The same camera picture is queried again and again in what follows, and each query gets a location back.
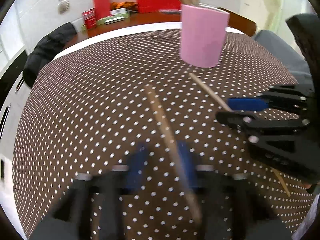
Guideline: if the tall red box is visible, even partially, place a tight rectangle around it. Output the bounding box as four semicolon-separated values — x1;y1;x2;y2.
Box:
93;0;111;20

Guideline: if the green box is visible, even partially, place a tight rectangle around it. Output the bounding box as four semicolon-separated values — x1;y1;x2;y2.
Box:
96;8;130;26

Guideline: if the brown polka dot tablecloth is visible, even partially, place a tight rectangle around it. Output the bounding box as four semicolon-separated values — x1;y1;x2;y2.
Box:
12;22;315;240

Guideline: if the pale green curtain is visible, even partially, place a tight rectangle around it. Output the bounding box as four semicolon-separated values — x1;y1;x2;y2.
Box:
260;0;295;30

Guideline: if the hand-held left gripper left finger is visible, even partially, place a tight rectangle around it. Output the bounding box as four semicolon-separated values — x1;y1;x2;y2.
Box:
32;142;150;240

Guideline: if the long wooden chopstick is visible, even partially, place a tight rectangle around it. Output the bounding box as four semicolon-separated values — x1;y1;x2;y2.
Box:
189;73;291;197
144;85;202;224

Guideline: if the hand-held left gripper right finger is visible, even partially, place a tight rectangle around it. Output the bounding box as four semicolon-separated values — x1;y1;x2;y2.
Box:
176;142;293;240

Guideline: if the grey hanging ornament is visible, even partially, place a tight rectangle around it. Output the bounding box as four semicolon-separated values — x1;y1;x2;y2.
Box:
58;0;69;14

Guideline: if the pink cup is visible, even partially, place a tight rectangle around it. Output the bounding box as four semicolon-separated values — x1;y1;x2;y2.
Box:
179;4;230;68

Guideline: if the orange snack bag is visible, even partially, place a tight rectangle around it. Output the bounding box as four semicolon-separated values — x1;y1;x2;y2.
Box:
111;2;138;12

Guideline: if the black jacket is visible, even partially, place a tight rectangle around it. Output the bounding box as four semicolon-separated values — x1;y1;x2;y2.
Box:
23;22;77;88

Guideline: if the black and white cabinet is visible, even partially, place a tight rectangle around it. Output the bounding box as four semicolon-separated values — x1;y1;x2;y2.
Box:
0;47;28;140

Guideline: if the grey fabric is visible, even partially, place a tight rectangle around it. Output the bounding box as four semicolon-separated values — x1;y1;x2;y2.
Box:
252;29;312;80

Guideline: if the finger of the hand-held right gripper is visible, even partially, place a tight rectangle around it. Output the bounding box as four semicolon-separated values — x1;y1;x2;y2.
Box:
216;111;320;183
227;85;314;111

